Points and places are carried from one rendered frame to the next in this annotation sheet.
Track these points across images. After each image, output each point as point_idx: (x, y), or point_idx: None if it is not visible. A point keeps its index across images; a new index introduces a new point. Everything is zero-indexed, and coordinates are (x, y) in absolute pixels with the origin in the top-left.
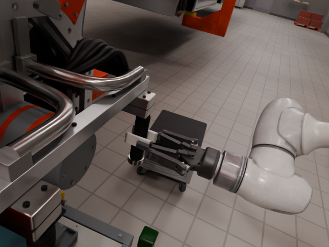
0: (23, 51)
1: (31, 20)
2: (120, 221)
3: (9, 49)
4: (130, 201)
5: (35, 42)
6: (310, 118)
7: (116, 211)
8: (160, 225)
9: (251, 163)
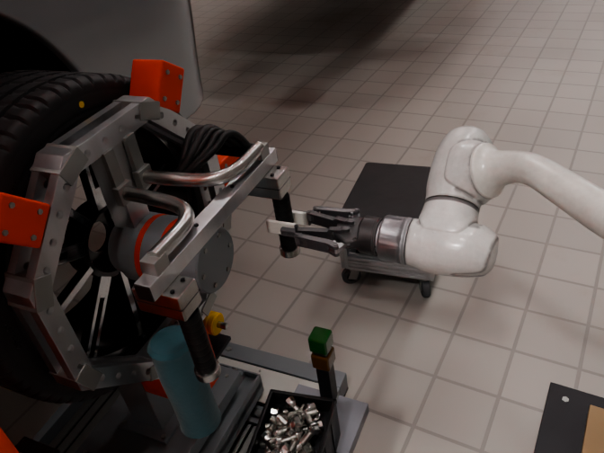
0: (137, 165)
1: None
2: None
3: (125, 167)
4: (339, 326)
5: (144, 139)
6: (482, 151)
7: None
8: (393, 355)
9: (414, 225)
